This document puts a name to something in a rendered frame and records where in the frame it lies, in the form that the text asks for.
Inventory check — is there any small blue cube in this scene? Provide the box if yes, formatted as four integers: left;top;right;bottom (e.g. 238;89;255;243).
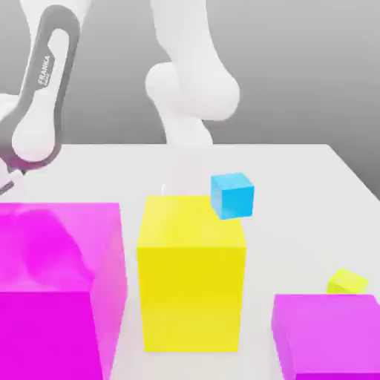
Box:
210;171;255;221

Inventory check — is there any small yellow-green cube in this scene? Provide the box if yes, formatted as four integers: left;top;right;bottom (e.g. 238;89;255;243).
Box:
326;268;370;295

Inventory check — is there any large yellow box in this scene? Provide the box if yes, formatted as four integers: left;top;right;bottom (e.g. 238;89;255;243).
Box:
136;194;247;353

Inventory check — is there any large magenta box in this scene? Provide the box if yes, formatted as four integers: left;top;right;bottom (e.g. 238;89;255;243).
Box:
0;202;128;380

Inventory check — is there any large violet box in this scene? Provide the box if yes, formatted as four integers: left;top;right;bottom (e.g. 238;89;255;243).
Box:
270;293;380;380

